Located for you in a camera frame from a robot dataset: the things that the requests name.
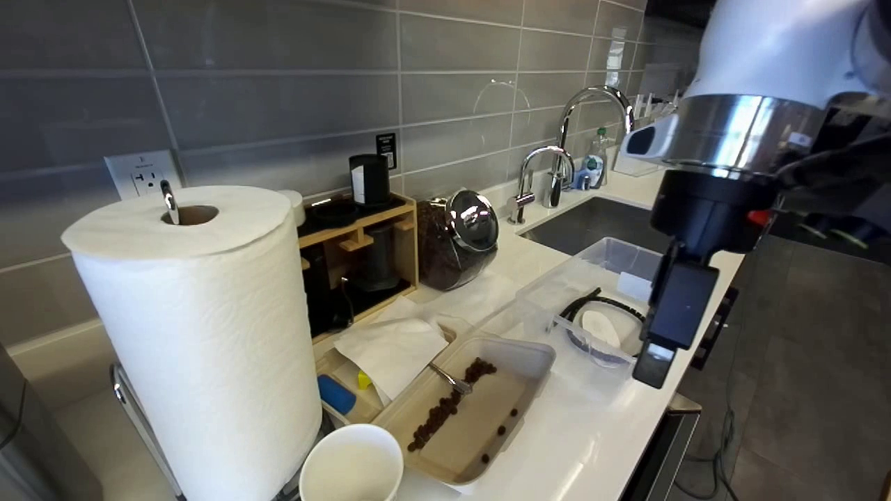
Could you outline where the white wall power outlet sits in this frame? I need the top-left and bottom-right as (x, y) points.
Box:
(103, 151), (185, 203)

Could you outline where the metal paper towel holder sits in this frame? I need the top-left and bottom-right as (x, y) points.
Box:
(110, 179), (189, 501)

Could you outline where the metal spoon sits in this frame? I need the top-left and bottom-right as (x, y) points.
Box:
(426, 363), (473, 398)

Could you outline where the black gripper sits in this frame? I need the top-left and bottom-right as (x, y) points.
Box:
(632, 243), (725, 389)

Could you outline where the clear soap bottle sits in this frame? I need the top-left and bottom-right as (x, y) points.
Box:
(577, 125), (609, 192)

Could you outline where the small black wall plate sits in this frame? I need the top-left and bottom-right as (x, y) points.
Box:
(374, 130), (398, 172)

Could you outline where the blue sponge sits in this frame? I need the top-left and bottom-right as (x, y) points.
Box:
(316, 374), (360, 419)

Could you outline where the white paper towel roll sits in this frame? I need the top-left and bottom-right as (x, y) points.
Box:
(58, 183), (327, 501)

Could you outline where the short chrome faucet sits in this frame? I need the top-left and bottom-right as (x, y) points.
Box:
(512, 143), (579, 225)

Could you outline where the tall chrome faucet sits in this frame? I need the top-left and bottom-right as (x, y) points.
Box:
(555, 85), (637, 160)

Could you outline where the black canister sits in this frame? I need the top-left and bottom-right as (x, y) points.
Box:
(348, 153), (394, 213)

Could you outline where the dark range hood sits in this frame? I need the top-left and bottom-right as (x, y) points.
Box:
(646, 0), (718, 29)

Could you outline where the dark kitchen sink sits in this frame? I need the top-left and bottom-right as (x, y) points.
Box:
(522, 195), (678, 259)

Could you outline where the clear plastic box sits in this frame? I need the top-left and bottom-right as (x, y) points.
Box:
(483, 233), (675, 385)

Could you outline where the white paper towel sheet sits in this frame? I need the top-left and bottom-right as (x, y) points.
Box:
(331, 316), (452, 403)

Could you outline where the dark cabinet drawer front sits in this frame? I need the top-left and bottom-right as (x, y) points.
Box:
(622, 394), (704, 501)

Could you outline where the brown coffee bean pile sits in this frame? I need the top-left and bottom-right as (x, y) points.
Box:
(405, 356), (502, 456)

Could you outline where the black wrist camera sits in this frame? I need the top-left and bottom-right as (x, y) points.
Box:
(768, 137), (891, 252)

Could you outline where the white paper cup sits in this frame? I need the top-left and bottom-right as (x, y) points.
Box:
(298, 423), (408, 501)

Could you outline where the wooden rack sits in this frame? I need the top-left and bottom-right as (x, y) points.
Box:
(298, 195), (423, 339)

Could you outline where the shallow wooden tray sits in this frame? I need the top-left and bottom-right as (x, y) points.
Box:
(309, 295), (461, 428)

